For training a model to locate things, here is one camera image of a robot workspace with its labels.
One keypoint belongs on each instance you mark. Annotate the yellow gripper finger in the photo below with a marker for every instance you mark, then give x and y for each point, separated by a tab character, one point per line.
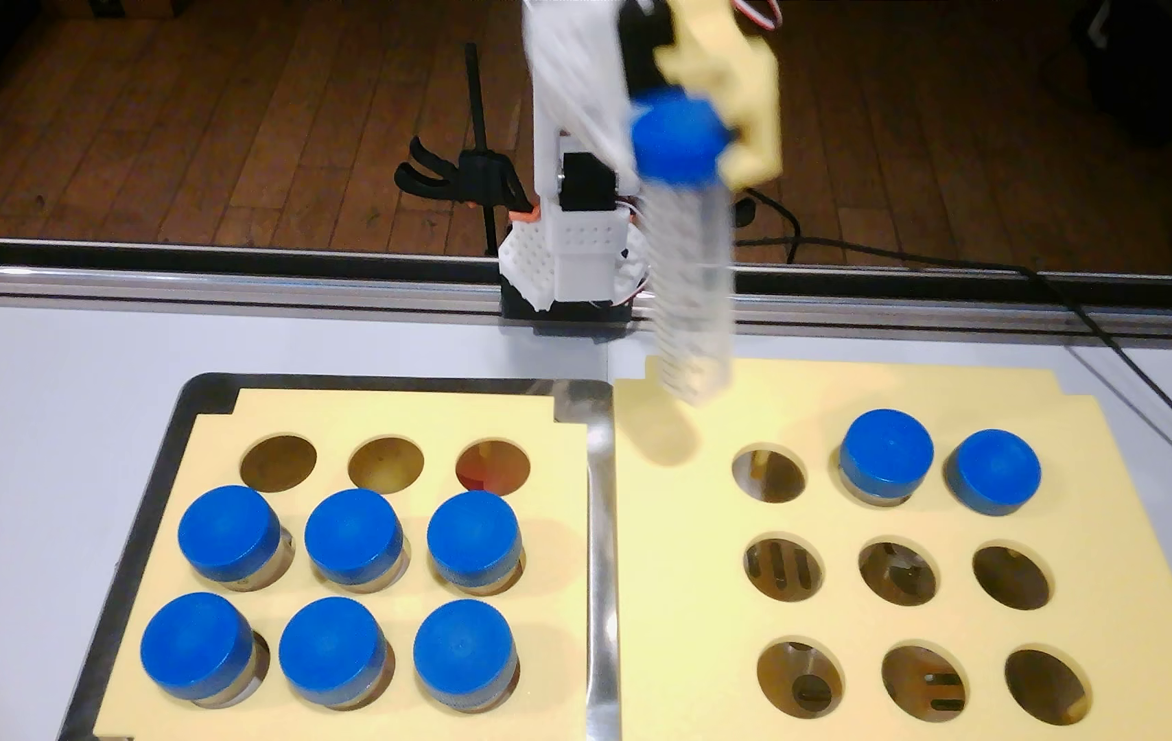
751	93

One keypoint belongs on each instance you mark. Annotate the white lattice gripper finger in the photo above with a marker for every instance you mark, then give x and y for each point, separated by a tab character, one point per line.
576	51

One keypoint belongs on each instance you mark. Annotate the blue-capped test tube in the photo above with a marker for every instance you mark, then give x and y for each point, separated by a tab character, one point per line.
465	650
331	648
884	453
684	139
197	643
473	535
993	471
352	533
229	533

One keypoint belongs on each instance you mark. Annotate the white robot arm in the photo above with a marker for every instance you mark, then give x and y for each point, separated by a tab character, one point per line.
586	247

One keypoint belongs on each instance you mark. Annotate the black bag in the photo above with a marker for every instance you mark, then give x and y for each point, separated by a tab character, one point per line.
1162	72

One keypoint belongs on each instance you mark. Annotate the red rack under foam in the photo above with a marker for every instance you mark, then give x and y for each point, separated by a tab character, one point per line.
488	482

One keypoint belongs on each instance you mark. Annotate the yellow foam tube rack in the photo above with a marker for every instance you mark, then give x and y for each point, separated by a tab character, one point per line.
689	576
545	617

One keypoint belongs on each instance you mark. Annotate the steel tray with black rim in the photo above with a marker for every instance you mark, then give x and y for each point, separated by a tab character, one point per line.
149	494

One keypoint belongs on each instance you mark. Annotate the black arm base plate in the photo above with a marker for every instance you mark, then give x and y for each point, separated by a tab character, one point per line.
565	321

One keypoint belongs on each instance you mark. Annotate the aluminium table edge rail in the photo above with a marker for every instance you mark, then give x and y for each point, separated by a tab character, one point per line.
133	280

